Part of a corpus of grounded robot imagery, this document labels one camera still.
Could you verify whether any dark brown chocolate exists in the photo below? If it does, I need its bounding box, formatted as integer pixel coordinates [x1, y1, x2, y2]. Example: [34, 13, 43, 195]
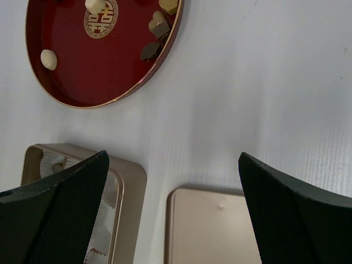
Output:
[140, 42, 162, 61]

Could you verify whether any white heart chocolate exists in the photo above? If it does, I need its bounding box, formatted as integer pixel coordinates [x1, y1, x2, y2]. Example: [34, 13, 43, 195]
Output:
[148, 11, 170, 39]

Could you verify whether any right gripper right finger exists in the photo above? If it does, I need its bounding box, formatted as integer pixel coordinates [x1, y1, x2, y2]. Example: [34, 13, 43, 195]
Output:
[238, 152, 351, 263]

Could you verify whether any red round tray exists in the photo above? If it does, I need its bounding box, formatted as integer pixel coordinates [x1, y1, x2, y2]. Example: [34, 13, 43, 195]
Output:
[25, 1, 184, 109]

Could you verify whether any gold square tin box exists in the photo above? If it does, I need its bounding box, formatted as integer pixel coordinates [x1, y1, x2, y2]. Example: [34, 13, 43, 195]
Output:
[21, 144, 147, 263]

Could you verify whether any white oval chocolate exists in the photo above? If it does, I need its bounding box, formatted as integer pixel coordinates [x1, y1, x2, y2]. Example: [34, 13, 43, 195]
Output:
[40, 49, 57, 71]

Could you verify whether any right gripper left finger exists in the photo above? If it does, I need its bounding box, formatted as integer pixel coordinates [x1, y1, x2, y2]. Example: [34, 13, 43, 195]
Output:
[1, 150, 109, 263]

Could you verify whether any gold tin lid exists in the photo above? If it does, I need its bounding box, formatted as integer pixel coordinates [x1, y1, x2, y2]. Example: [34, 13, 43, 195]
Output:
[163, 188, 261, 263]

